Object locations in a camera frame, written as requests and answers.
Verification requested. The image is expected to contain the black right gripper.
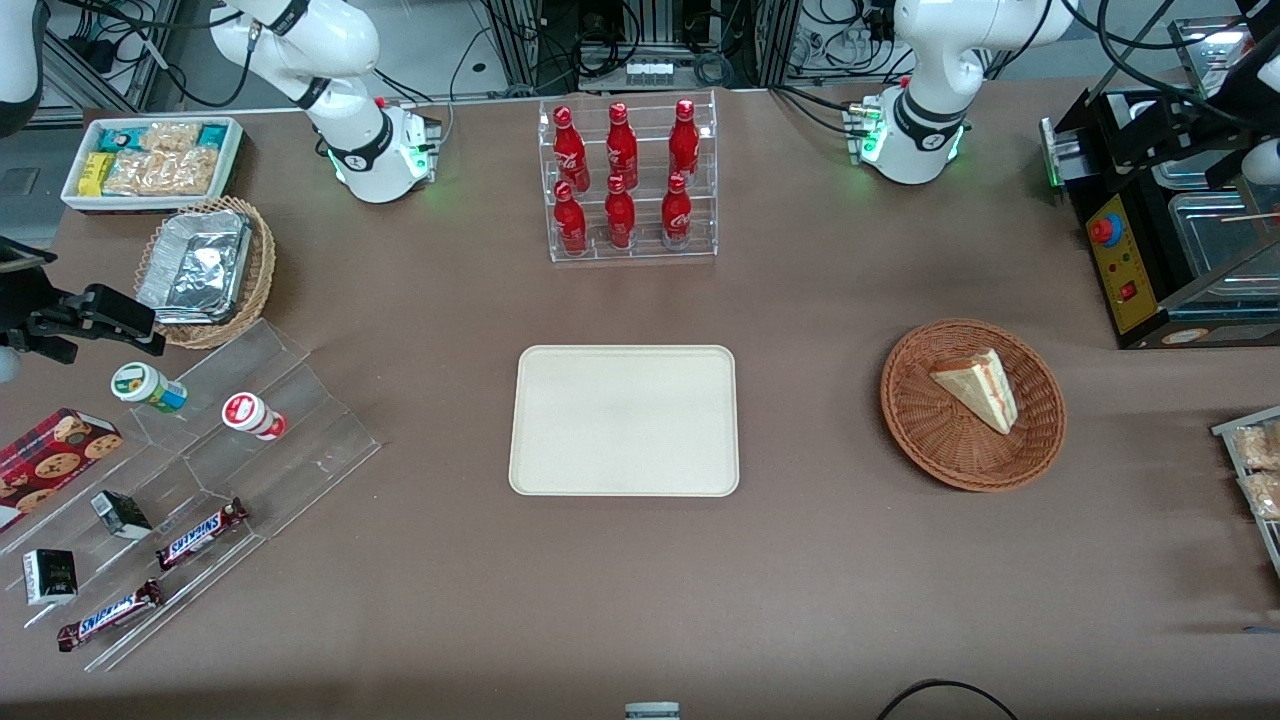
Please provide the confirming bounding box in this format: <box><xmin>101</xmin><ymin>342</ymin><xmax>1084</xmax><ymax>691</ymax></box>
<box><xmin>0</xmin><ymin>235</ymin><xmax>167</xmax><ymax>365</ymax></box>

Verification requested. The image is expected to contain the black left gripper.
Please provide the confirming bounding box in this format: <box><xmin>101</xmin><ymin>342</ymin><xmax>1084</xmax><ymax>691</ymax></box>
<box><xmin>1090</xmin><ymin>40</ymin><xmax>1280</xmax><ymax>193</ymax></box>

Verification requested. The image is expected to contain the light tan wicker basket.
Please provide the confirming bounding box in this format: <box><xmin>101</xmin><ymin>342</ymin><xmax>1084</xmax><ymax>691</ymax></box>
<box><xmin>134</xmin><ymin>196</ymin><xmax>277</xmax><ymax>350</ymax></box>

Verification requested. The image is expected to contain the wrapped triangular sandwich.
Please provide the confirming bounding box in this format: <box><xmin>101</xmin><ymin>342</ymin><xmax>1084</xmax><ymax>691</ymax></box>
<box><xmin>930</xmin><ymin>348</ymin><xmax>1019</xmax><ymax>436</ymax></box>

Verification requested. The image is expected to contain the brown round wicker basket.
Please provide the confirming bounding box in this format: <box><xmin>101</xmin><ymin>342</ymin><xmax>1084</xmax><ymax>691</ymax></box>
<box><xmin>880</xmin><ymin>318</ymin><xmax>1067</xmax><ymax>493</ymax></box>

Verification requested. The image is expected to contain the grey tray with snack bags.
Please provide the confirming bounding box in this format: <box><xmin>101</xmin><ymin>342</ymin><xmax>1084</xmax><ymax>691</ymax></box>
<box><xmin>1211</xmin><ymin>404</ymin><xmax>1280</xmax><ymax>581</ymax></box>

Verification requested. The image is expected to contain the cream rectangular plastic tray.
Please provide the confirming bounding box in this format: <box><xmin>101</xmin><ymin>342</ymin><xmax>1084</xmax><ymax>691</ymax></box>
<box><xmin>508</xmin><ymin>345</ymin><xmax>741</xmax><ymax>498</ymax></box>

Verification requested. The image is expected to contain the green label yogurt cup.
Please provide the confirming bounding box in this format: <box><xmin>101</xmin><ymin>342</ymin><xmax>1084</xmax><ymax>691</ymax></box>
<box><xmin>110</xmin><ymin>362</ymin><xmax>189</xmax><ymax>415</ymax></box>

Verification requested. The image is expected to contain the stack of foil trays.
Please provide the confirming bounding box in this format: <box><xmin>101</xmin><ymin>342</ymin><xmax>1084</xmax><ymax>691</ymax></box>
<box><xmin>136</xmin><ymin>209</ymin><xmax>252</xmax><ymax>327</ymax></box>

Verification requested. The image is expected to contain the black machine with yellow panel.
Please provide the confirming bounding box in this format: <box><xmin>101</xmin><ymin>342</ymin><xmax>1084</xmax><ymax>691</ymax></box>
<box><xmin>1038</xmin><ymin>85</ymin><xmax>1280</xmax><ymax>351</ymax></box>

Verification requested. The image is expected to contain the red tartan cookie box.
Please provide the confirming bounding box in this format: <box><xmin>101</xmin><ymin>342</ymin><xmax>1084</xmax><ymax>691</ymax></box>
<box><xmin>0</xmin><ymin>407</ymin><xmax>125</xmax><ymax>535</ymax></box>

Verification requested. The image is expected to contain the clear bag of crackers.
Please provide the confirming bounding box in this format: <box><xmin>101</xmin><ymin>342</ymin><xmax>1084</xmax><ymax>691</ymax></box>
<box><xmin>104</xmin><ymin>148</ymin><xmax>219</xmax><ymax>197</ymax></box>

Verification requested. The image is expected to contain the small dark green carton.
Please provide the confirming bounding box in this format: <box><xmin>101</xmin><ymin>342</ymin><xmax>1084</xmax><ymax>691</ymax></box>
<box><xmin>90</xmin><ymin>489</ymin><xmax>154</xmax><ymax>542</ymax></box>
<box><xmin>22</xmin><ymin>548</ymin><xmax>80</xmax><ymax>608</ymax></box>

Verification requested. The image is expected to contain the red label yogurt cup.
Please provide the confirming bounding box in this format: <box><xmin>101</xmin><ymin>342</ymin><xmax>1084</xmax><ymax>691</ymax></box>
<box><xmin>221</xmin><ymin>392</ymin><xmax>289</xmax><ymax>442</ymax></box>

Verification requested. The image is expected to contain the white rectangular snack bin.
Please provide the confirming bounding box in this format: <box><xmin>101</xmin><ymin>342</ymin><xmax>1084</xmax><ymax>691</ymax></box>
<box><xmin>60</xmin><ymin>116</ymin><xmax>245</xmax><ymax>215</ymax></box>

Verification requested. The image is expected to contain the Snickers chocolate bar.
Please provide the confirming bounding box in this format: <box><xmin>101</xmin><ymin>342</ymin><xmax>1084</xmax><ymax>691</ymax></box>
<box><xmin>56</xmin><ymin>578</ymin><xmax>165</xmax><ymax>654</ymax></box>
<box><xmin>155</xmin><ymin>497</ymin><xmax>250</xmax><ymax>573</ymax></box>

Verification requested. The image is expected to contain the clear acrylic stepped display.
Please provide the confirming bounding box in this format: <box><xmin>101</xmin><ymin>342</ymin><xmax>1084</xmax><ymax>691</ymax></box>
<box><xmin>0</xmin><ymin>318</ymin><xmax>382</xmax><ymax>674</ymax></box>

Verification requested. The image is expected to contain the clear snack bag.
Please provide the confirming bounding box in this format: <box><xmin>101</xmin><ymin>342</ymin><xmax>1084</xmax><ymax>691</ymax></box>
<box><xmin>1240</xmin><ymin>470</ymin><xmax>1280</xmax><ymax>521</ymax></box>
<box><xmin>1232</xmin><ymin>424</ymin><xmax>1280</xmax><ymax>471</ymax></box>

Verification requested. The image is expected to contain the red cola bottle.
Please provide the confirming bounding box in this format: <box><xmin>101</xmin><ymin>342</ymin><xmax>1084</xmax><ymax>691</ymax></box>
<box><xmin>553</xmin><ymin>180</ymin><xmax>589</xmax><ymax>256</ymax></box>
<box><xmin>604</xmin><ymin>175</ymin><xmax>638</xmax><ymax>251</ymax></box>
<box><xmin>606</xmin><ymin>102</ymin><xmax>640</xmax><ymax>189</ymax></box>
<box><xmin>668</xmin><ymin>98</ymin><xmax>701</xmax><ymax>181</ymax></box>
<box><xmin>661</xmin><ymin>172</ymin><xmax>694</xmax><ymax>249</ymax></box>
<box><xmin>553</xmin><ymin>106</ymin><xmax>590</xmax><ymax>191</ymax></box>

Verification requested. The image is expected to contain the clear acrylic bottle rack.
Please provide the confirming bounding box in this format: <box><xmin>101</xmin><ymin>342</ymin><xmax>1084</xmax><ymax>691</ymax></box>
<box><xmin>538</xmin><ymin>89</ymin><xmax>719</xmax><ymax>265</ymax></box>

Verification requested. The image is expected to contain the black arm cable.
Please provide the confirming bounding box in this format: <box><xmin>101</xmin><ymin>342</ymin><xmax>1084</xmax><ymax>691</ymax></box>
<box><xmin>1060</xmin><ymin>0</ymin><xmax>1241</xmax><ymax>131</ymax></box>

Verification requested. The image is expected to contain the aluminium frame rack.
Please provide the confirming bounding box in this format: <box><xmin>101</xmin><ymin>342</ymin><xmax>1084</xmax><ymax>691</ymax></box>
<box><xmin>478</xmin><ymin>0</ymin><xmax>806</xmax><ymax>93</ymax></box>

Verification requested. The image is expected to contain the black cable loop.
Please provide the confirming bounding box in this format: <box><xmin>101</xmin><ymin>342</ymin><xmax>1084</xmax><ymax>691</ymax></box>
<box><xmin>877</xmin><ymin>679</ymin><xmax>1020</xmax><ymax>720</ymax></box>

